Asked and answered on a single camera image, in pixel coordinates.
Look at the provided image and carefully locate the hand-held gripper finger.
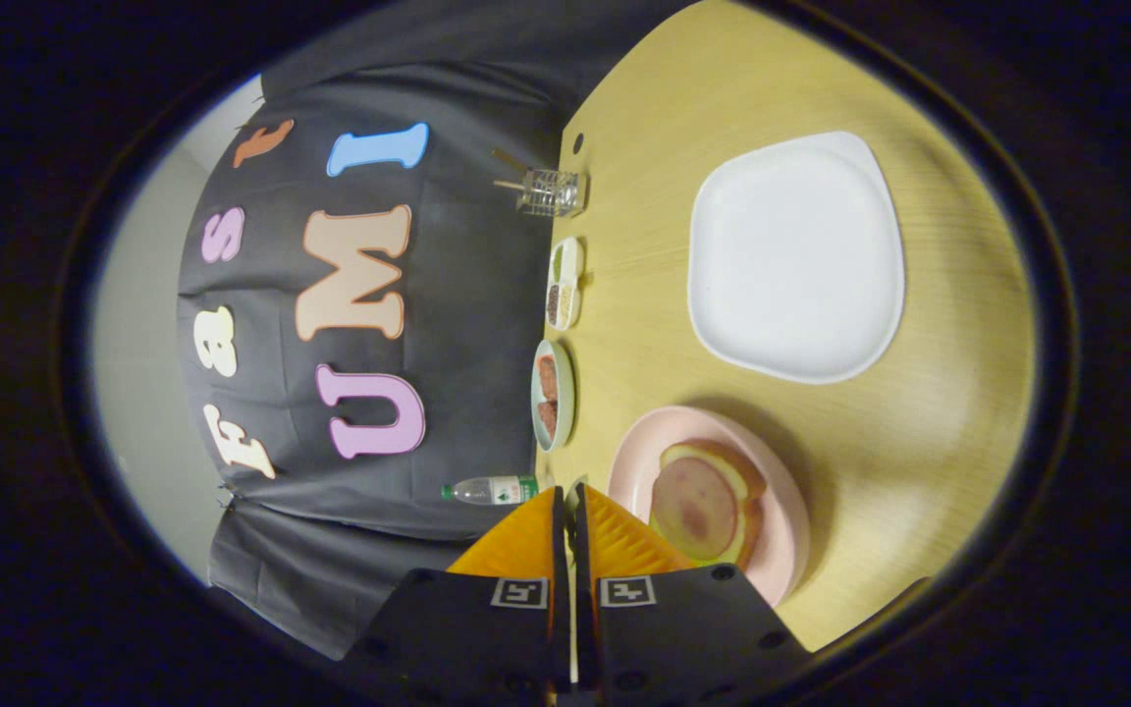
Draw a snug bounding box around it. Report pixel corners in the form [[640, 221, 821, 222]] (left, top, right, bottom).
[[573, 481, 814, 703], [338, 486, 571, 700]]

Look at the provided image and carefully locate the clear plastic water bottle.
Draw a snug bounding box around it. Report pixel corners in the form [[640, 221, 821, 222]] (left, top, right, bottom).
[[442, 475, 540, 506]]

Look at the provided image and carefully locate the pink ham slice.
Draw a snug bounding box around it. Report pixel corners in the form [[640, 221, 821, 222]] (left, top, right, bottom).
[[651, 457, 739, 561]]

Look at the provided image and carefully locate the pale green round plate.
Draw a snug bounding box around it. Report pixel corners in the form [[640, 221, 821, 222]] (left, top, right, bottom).
[[530, 340, 576, 454]]

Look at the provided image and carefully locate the fried egg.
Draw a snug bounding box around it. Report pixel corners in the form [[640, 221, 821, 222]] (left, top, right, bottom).
[[659, 439, 769, 571]]

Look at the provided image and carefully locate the pink round plate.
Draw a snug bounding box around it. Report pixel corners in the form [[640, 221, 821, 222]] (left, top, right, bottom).
[[608, 406, 811, 608]]

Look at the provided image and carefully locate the white divided seasoning dish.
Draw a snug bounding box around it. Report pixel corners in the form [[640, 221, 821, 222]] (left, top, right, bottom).
[[545, 236, 585, 332]]

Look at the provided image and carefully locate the black backdrop cloth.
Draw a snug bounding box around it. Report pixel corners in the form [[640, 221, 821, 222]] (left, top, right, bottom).
[[178, 0, 704, 661]]

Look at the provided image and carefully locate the clear glass cup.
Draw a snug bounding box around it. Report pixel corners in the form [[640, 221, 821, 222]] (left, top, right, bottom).
[[516, 169, 586, 219]]

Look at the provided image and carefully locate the white square plate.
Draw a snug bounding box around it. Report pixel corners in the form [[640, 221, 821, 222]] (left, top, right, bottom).
[[687, 131, 906, 385]]

